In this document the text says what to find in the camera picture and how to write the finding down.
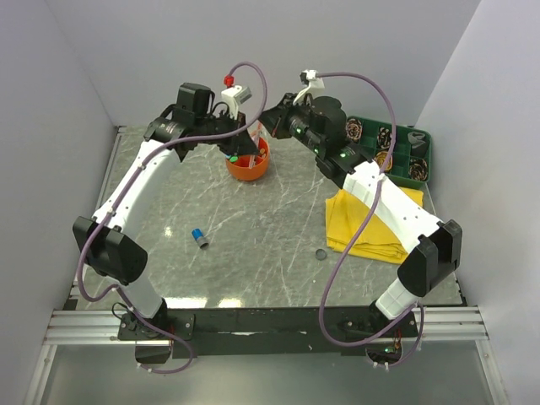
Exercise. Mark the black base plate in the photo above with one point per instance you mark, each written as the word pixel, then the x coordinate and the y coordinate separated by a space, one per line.
pixel 345 323

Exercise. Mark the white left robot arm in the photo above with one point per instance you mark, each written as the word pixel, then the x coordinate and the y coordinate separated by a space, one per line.
pixel 106 240

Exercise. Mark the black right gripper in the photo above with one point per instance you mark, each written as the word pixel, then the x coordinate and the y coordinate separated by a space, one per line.
pixel 276 120

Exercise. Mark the blue grey cylinder cap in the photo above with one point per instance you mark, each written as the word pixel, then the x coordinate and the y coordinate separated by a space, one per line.
pixel 200 238

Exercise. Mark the green compartment tray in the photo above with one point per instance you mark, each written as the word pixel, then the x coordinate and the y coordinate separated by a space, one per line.
pixel 401 152

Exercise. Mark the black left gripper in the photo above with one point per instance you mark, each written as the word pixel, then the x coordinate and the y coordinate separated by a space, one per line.
pixel 241 143

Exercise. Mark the grey rolled item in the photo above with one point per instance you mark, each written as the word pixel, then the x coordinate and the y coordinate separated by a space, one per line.
pixel 419 143

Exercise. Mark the brown patterned rolled tie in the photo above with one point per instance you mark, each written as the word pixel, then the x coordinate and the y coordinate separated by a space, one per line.
pixel 354 129

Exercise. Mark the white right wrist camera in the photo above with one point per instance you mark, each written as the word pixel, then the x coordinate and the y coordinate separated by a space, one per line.
pixel 313 86

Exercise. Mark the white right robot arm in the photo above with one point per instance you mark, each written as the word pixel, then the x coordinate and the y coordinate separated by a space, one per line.
pixel 433 246

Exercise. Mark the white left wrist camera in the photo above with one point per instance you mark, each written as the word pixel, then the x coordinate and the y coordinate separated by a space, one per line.
pixel 234 95

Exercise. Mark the black floral rolled tie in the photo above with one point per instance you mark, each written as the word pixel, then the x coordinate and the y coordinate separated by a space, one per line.
pixel 384 138

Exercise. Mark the yellow rolled tie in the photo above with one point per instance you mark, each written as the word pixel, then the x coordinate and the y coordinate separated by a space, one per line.
pixel 384 160

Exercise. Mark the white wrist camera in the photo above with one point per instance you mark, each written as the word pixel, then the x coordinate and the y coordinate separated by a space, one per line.
pixel 234 95
pixel 313 86

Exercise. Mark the small grey round lid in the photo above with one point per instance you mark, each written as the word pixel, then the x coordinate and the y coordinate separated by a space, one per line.
pixel 320 254

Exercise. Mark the dark patterned rolled tie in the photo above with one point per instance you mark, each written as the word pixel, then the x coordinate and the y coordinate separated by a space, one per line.
pixel 418 169

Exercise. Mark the orange round desk organizer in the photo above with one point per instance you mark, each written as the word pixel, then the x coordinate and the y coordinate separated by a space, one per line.
pixel 249 167

